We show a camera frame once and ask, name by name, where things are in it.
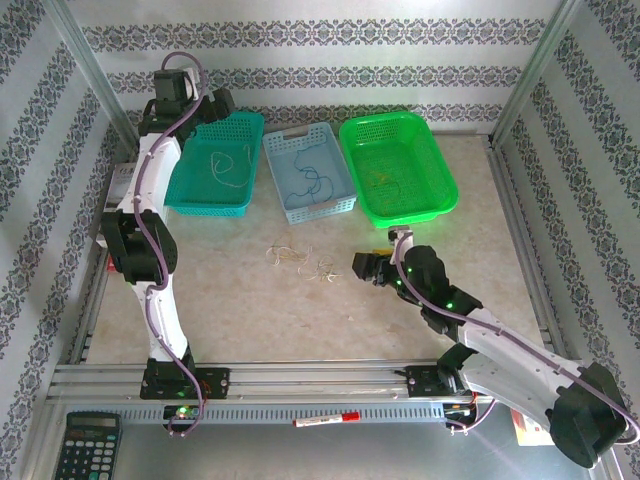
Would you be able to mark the red blister pack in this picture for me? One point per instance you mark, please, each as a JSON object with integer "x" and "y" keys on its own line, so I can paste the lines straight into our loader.
{"x": 525, "y": 432}

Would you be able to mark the small circuit board with LED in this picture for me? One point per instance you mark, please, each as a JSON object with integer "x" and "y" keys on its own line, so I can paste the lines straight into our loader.
{"x": 186, "y": 412}

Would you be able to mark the black calculator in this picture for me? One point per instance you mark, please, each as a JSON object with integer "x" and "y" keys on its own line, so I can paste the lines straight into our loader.
{"x": 87, "y": 450}

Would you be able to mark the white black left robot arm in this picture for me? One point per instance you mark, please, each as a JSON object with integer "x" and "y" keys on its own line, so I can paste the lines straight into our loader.
{"x": 152, "y": 170}

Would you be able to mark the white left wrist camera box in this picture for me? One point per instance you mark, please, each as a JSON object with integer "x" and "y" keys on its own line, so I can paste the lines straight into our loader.
{"x": 190, "y": 85}

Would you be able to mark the white brown book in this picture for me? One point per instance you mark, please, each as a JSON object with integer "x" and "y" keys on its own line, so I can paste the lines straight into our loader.
{"x": 120, "y": 180}

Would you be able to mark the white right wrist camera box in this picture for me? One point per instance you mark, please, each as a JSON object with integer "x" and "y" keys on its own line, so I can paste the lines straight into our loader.
{"x": 400, "y": 232}

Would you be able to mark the pile of rubber bands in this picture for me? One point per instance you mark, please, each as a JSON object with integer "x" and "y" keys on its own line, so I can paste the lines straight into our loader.
{"x": 310, "y": 274}
{"x": 274, "y": 252}

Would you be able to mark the teal plastic basket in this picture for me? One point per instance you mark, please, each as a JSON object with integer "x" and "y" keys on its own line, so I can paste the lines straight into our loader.
{"x": 215, "y": 190}

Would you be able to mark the bright green plastic basket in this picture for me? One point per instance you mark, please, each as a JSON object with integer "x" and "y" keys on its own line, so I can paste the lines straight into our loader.
{"x": 415, "y": 150}

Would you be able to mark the red white marker pen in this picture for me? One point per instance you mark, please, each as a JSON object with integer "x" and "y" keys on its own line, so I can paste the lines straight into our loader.
{"x": 325, "y": 419}

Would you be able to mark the light blue plastic basket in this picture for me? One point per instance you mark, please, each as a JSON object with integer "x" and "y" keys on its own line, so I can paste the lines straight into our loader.
{"x": 280, "y": 150}

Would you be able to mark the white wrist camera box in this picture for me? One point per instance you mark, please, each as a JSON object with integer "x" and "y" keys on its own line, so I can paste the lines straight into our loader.
{"x": 190, "y": 85}
{"x": 400, "y": 232}

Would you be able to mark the aluminium frame post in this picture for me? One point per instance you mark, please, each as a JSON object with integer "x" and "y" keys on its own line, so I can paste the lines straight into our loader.
{"x": 95, "y": 75}
{"x": 532, "y": 75}

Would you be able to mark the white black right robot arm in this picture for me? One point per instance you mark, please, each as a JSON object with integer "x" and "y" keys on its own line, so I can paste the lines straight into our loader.
{"x": 520, "y": 360}

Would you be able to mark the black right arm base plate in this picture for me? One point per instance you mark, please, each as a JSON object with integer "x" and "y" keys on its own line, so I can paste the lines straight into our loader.
{"x": 420, "y": 382}

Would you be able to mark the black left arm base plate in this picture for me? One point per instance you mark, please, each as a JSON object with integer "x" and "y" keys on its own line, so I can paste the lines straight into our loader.
{"x": 220, "y": 382}

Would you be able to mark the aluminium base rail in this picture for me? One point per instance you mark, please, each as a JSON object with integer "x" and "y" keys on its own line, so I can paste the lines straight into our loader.
{"x": 310, "y": 372}

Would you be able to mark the aluminium side rail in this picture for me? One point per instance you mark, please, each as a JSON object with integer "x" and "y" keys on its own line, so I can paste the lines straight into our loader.
{"x": 507, "y": 200}
{"x": 87, "y": 325}

